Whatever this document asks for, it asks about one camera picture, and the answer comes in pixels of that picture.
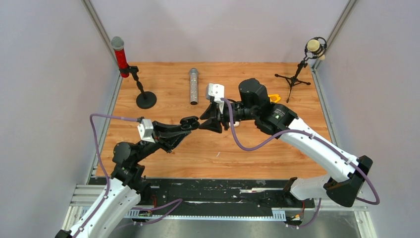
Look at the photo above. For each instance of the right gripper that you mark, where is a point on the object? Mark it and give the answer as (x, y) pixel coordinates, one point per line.
(215, 119)

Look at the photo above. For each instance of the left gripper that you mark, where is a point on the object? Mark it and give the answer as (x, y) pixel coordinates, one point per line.
(162, 137)

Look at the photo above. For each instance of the black earbud charging case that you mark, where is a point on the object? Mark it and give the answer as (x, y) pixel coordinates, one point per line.
(189, 123)

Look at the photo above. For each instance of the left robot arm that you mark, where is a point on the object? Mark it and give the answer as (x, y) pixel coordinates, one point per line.
(126, 186)

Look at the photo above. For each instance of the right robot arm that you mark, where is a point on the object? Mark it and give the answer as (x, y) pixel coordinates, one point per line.
(345, 173)

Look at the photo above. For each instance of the silver glitter microphone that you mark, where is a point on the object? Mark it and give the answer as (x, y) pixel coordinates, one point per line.
(193, 86)

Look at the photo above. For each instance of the yellow triangular plastic piece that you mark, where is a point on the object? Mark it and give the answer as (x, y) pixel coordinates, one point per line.
(274, 98)

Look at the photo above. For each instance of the red glitter microphone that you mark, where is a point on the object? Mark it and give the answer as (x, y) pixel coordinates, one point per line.
(117, 44)

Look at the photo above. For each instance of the beige condenser microphone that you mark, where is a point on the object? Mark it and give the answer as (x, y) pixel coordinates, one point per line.
(316, 48)

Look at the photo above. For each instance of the black tripod mic stand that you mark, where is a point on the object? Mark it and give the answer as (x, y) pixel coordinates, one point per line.
(294, 80)

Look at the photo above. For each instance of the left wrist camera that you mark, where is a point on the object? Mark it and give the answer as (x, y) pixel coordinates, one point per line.
(146, 129)

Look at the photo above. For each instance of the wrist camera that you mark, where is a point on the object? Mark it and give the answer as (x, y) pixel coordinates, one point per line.
(216, 91)
(146, 129)

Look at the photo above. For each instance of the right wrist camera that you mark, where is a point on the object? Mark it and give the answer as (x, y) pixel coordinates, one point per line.
(216, 91)

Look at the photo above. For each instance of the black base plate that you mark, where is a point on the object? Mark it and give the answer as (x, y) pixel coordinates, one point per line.
(222, 197)

